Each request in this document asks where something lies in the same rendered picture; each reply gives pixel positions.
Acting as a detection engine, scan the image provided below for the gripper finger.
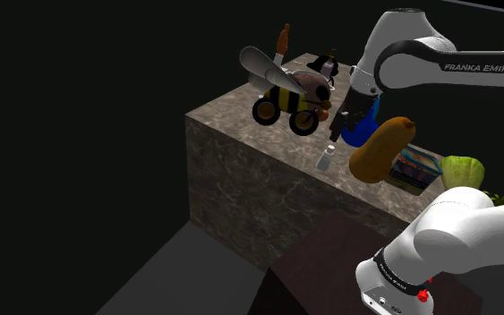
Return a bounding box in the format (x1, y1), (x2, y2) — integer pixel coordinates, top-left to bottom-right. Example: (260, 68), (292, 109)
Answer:
(329, 111), (349, 143)

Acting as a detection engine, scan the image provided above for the blue vase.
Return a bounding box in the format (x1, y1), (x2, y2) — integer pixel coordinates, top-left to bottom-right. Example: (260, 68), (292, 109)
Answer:
(340, 97), (381, 149)

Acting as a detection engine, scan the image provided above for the small clear white-capped bottle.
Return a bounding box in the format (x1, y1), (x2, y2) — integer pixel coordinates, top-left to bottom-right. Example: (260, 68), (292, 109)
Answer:
(315, 144), (337, 172)

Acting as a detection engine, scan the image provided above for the orange butternut squash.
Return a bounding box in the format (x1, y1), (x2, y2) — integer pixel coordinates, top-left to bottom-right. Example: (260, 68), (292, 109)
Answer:
(348, 115), (417, 184)

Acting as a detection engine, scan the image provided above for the black-haired doll figure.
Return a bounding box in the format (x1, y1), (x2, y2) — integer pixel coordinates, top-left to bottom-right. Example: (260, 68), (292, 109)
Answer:
(306, 48), (340, 91)

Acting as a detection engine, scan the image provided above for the bee toy on wheels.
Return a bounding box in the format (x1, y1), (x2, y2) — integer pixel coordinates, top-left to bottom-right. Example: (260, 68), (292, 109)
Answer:
(238, 45), (334, 137)

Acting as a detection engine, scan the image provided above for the blue-rimmed food container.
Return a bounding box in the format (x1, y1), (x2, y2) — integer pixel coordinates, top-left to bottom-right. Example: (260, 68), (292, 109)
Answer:
(385, 145), (445, 197)

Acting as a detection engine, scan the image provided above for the marble counter block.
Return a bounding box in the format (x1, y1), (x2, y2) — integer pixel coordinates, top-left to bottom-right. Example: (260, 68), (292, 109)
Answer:
(184, 52), (447, 274)

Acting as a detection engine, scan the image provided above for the green cabbage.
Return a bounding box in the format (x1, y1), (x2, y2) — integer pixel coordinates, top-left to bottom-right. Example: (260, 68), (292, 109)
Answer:
(440, 155), (486, 191)

